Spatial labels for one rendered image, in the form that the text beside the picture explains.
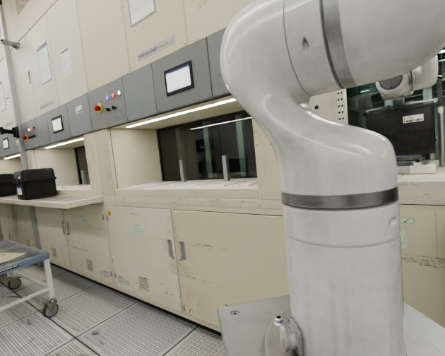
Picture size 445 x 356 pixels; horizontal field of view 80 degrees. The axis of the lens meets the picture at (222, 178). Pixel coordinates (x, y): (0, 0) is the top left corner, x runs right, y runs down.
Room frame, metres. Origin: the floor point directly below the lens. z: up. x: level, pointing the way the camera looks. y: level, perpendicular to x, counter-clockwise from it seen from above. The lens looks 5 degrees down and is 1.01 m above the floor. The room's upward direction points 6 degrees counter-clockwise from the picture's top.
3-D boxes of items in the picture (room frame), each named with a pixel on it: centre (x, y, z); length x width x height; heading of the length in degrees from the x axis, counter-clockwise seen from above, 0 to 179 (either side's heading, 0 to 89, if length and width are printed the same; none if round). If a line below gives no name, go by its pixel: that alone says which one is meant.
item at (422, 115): (1.07, -0.74, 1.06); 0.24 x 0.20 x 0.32; 52
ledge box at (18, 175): (2.41, 1.71, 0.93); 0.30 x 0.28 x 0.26; 49
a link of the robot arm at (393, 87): (0.87, -0.59, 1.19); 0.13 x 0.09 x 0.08; 143
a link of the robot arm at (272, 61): (0.32, -0.10, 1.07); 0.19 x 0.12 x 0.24; 52
